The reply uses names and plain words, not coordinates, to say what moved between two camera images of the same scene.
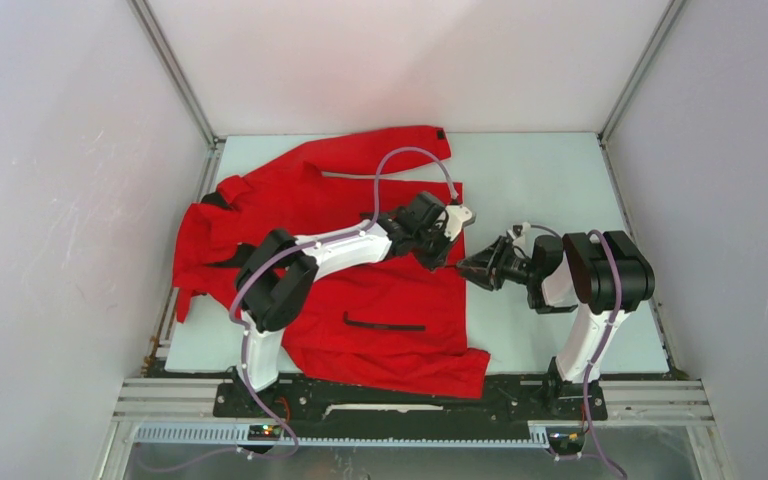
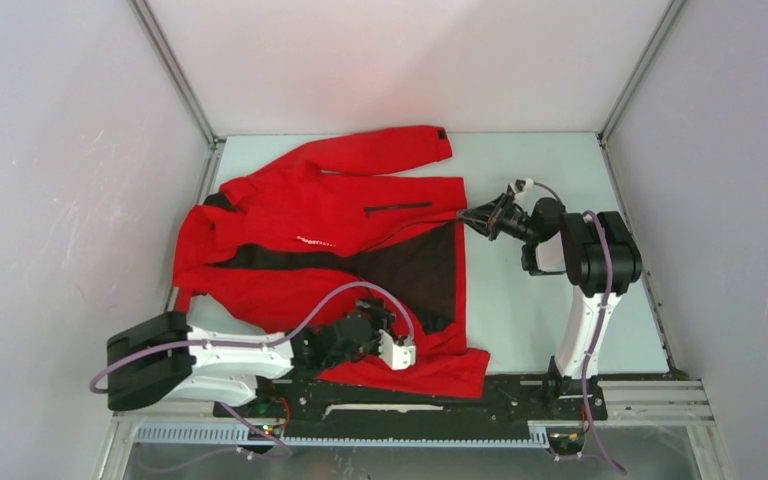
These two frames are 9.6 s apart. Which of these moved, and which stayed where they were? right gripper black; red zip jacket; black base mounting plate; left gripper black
Moved: right gripper black; left gripper black
Stayed: red zip jacket; black base mounting plate
